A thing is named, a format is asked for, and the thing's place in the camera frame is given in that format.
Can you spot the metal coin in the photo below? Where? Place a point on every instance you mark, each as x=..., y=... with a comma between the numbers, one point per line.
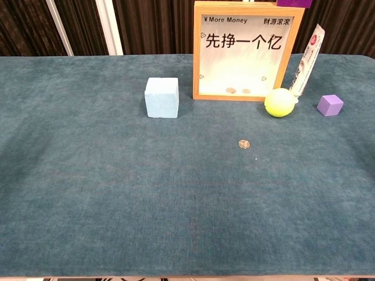
x=243, y=144

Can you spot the light blue foam cube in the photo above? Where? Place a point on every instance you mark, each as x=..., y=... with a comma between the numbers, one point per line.
x=161, y=99

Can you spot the teal table cloth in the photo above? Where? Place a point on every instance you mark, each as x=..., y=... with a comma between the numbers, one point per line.
x=117, y=190

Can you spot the yellow-green ball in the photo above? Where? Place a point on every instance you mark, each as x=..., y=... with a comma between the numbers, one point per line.
x=279, y=103

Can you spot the dark pleated curtain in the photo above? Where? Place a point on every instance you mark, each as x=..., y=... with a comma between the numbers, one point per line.
x=161, y=26

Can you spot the white toothpaste tube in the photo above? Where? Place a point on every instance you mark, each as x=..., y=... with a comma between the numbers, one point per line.
x=306, y=64

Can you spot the small purple cube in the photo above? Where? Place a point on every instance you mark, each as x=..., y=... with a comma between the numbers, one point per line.
x=329, y=106

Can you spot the purple toy brick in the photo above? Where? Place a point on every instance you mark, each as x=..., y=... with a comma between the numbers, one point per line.
x=293, y=3

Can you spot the wooden coin box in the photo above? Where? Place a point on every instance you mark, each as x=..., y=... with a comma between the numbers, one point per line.
x=197, y=58

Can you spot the wide white post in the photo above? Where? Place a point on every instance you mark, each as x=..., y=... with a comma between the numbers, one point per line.
x=109, y=29

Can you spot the thin grey-white post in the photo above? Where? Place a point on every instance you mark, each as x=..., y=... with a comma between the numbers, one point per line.
x=60, y=29

